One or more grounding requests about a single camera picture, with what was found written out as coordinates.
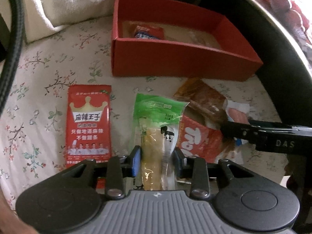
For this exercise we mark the clear snack packet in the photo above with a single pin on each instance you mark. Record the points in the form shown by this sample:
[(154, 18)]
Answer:
[(190, 36)]

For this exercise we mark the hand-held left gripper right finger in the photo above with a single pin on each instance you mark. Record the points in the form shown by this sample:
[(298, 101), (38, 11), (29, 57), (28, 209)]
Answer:
[(179, 163)]

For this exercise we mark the dark glossy table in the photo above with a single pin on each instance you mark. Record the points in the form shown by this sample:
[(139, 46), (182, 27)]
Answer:
[(268, 53)]

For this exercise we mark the red blue snack packet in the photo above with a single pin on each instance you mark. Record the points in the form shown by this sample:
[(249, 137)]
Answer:
[(147, 31)]

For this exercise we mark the floral sheet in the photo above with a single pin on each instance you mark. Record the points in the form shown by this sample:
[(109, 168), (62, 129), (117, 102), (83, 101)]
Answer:
[(48, 65)]

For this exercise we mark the red plastic bag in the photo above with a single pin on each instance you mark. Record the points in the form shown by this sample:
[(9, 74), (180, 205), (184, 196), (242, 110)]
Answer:
[(292, 9)]

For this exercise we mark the brown dried meat packet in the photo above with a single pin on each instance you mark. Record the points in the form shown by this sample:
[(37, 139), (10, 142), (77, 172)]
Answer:
[(202, 97)]

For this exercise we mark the green panda print snack packet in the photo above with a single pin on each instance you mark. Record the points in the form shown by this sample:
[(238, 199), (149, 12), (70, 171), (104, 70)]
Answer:
[(156, 117)]

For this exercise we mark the red crown print snack packet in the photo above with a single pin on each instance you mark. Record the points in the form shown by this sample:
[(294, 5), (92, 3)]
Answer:
[(87, 126)]

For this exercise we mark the red orange snack packet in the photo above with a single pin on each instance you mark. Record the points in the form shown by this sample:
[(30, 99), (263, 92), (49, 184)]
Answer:
[(199, 139)]

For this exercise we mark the pink sausage packet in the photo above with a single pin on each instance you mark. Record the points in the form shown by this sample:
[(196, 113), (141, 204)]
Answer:
[(235, 113)]

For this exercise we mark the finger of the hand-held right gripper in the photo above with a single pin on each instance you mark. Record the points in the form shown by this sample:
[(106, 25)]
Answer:
[(236, 130), (270, 124)]

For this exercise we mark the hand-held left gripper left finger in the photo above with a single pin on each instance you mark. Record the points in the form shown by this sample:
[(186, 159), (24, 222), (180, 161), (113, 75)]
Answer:
[(136, 162)]

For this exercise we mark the white towel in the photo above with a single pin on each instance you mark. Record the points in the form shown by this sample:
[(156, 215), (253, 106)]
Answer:
[(73, 0)]

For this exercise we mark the red cardboard box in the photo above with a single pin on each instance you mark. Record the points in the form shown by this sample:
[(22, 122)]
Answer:
[(170, 58)]

